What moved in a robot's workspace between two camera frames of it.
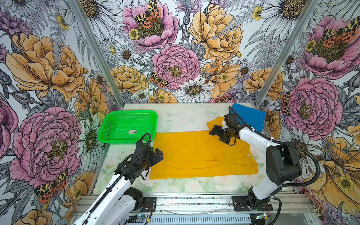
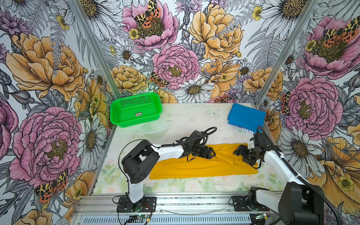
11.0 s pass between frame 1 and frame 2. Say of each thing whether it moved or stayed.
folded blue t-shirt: stayed
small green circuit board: stayed
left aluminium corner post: stayed
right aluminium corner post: stayed
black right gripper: moved
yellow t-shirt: moved
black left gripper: moved
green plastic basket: moved
